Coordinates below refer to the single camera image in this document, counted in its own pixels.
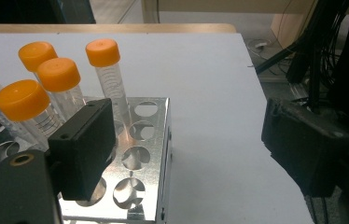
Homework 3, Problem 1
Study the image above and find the white cable on floor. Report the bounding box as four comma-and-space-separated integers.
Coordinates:
245, 37, 272, 52

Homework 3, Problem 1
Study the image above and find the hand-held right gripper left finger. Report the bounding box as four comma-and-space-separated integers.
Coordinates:
47, 98, 117, 202

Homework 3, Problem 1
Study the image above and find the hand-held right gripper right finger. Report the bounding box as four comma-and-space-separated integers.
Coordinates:
261, 98, 349, 198

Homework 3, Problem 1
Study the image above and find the dark cabinet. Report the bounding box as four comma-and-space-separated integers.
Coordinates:
0, 0, 97, 25

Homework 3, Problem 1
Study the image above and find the bundle of black cables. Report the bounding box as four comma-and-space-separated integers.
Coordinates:
287, 0, 349, 108

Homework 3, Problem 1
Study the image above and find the perforated metal tube rack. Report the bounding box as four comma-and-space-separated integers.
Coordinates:
0, 96, 173, 224

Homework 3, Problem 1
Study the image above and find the light wooden cabinet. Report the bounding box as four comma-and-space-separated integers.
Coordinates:
141, 0, 320, 49

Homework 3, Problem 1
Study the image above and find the black metal stand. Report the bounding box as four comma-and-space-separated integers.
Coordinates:
255, 43, 299, 75

